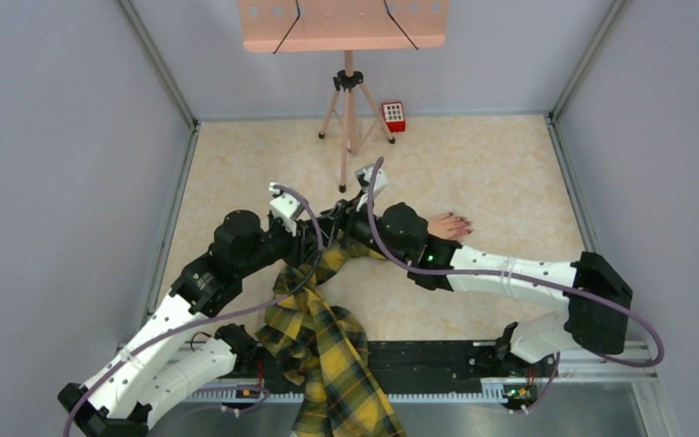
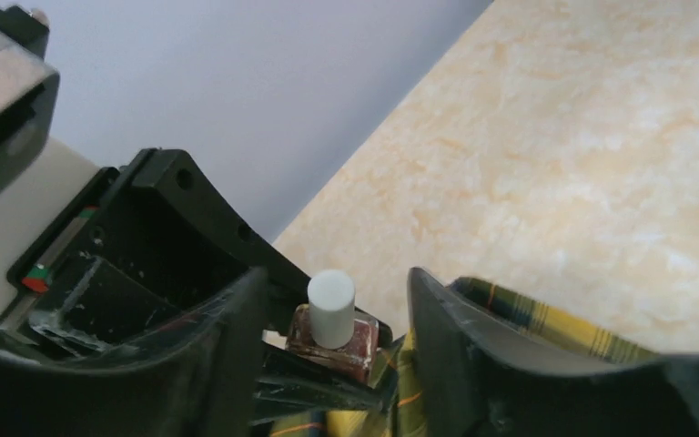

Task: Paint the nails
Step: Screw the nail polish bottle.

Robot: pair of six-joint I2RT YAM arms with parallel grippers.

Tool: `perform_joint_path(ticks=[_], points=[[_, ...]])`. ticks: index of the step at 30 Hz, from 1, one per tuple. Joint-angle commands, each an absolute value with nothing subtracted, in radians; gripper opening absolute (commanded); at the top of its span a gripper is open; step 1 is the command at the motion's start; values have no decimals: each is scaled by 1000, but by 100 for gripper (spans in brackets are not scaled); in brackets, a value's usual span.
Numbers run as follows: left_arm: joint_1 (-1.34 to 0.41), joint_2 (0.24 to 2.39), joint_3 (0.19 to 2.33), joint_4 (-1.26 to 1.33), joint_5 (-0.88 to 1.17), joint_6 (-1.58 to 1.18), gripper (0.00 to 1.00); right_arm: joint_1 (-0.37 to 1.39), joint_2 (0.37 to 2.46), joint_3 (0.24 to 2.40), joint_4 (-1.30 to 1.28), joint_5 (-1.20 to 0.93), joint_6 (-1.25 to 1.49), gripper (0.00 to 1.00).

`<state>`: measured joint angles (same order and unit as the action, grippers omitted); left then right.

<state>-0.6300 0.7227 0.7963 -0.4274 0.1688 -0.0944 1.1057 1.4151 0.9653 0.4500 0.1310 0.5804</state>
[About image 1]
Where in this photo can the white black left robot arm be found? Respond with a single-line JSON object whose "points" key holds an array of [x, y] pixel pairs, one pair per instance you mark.
{"points": [[140, 385]]}

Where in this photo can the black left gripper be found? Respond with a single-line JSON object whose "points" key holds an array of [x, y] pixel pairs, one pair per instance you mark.
{"points": [[305, 244]]}

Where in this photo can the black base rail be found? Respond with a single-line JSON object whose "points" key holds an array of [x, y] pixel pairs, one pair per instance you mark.
{"points": [[436, 371]]}

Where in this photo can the yellow plaid shirt sleeve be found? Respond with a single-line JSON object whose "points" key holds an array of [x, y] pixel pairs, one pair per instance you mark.
{"points": [[325, 350]]}

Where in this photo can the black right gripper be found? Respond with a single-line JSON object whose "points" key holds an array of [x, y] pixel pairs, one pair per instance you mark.
{"points": [[343, 216]]}

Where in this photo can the red keypad box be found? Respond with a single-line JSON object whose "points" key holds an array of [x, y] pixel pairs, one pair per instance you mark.
{"points": [[394, 116]]}

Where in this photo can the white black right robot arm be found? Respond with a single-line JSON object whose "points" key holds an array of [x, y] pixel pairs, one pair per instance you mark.
{"points": [[587, 299]]}

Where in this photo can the mannequin hand painted nails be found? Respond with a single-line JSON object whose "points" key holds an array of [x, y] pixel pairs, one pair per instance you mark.
{"points": [[449, 226]]}

